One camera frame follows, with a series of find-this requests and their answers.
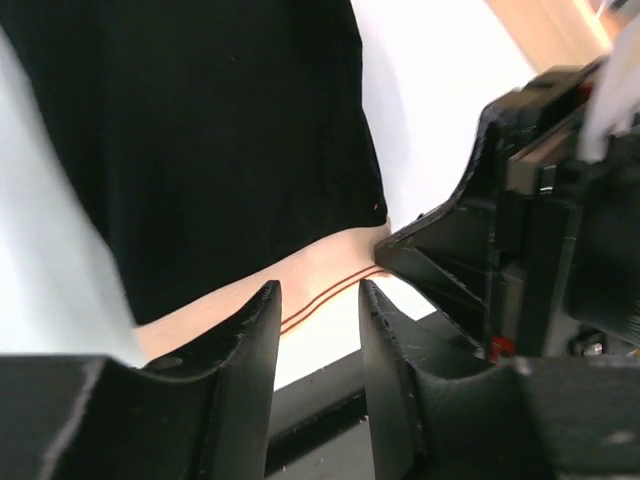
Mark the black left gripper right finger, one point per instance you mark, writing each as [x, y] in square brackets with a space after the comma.
[439, 412]

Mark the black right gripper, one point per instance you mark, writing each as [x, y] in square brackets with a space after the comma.
[536, 246]

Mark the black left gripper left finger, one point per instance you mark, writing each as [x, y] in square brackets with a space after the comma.
[199, 412]

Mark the black underwear beige waistband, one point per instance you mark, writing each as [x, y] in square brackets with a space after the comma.
[215, 145]

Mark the wooden compartment tray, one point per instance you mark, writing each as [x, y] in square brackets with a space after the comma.
[554, 33]

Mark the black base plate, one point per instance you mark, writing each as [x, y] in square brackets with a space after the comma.
[320, 424]

